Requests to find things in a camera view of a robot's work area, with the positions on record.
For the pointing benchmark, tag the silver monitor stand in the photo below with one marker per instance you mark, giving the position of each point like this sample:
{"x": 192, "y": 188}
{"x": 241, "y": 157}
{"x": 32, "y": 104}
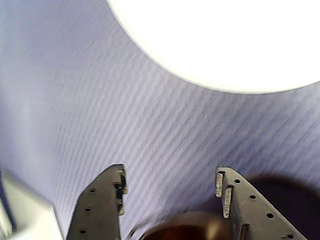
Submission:
{"x": 25, "y": 220}

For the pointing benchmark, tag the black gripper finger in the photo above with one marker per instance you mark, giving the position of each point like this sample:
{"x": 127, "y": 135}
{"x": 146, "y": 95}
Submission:
{"x": 97, "y": 205}
{"x": 247, "y": 215}

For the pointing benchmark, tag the white round plate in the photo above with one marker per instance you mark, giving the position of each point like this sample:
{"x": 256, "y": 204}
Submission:
{"x": 212, "y": 37}

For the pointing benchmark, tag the black metal bucket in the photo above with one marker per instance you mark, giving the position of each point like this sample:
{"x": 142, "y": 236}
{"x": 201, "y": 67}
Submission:
{"x": 180, "y": 233}

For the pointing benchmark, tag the blue woven table cloth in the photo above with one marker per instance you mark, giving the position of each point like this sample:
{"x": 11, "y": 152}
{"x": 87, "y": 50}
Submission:
{"x": 100, "y": 112}

